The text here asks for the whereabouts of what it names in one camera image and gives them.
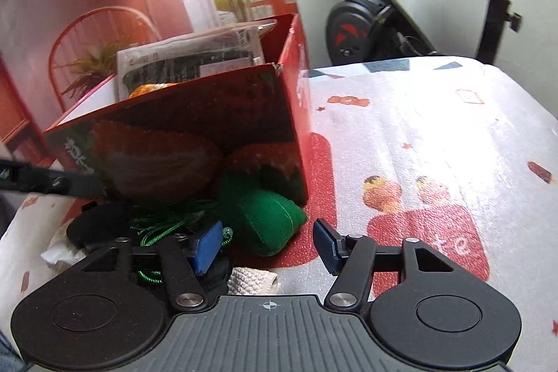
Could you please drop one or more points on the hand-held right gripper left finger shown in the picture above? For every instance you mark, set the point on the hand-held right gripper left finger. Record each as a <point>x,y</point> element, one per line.
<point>207,245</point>

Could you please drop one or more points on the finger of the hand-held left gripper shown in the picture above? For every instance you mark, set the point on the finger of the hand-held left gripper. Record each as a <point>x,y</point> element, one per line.
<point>52,181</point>

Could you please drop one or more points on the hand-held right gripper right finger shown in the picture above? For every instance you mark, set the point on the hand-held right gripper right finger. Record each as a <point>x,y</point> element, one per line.
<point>327,245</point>

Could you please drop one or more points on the cream knitted cloth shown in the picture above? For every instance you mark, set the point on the cream knitted cloth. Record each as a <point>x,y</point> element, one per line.
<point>253,280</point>

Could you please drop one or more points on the green plush item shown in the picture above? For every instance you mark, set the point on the green plush item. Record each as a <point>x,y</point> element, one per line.
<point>261,219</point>

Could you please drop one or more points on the orange plush item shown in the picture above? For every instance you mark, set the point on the orange plush item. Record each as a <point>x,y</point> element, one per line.
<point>146,90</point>

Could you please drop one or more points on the red strawberry print cardboard box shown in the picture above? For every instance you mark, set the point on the red strawberry print cardboard box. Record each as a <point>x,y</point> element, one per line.
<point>196,115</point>

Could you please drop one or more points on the clear packet with black item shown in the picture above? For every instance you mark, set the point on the clear packet with black item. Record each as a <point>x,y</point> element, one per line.
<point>183,62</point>

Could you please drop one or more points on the black fabric pad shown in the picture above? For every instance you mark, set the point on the black fabric pad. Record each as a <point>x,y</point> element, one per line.
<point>96,224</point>

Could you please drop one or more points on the white crumpled tissue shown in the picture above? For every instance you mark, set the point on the white crumpled tissue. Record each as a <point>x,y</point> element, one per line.
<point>61,256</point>

